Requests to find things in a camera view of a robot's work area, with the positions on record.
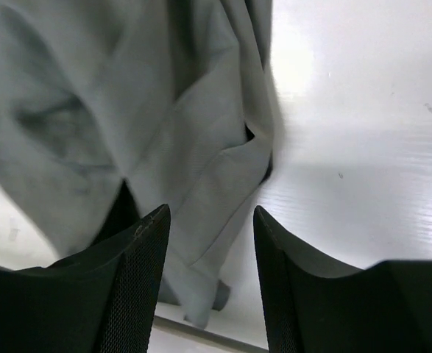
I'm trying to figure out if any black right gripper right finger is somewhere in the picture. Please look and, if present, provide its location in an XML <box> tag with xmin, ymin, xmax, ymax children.
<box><xmin>253</xmin><ymin>207</ymin><xmax>432</xmax><ymax>352</ymax></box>

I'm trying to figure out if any grey pleated skirt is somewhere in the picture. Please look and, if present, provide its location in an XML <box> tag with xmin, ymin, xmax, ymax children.
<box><xmin>0</xmin><ymin>1</ymin><xmax>274</xmax><ymax>328</ymax></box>

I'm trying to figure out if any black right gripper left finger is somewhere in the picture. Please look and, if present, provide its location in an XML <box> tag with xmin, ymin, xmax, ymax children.
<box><xmin>0</xmin><ymin>205</ymin><xmax>171</xmax><ymax>353</ymax></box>

